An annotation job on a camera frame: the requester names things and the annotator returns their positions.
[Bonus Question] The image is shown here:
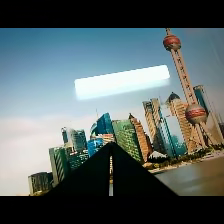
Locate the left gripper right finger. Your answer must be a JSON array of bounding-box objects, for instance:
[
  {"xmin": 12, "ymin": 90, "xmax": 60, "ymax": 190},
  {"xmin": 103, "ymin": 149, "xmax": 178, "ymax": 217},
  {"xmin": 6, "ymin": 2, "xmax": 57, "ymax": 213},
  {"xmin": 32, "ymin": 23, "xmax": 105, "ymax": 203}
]
[{"xmin": 111, "ymin": 142, "xmax": 178, "ymax": 197}]

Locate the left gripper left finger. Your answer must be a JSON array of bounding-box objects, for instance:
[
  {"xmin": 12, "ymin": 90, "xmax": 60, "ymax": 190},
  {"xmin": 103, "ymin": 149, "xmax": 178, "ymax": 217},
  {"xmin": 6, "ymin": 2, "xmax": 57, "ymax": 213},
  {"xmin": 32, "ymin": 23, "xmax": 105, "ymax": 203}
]
[{"xmin": 44, "ymin": 142, "xmax": 113, "ymax": 197}]

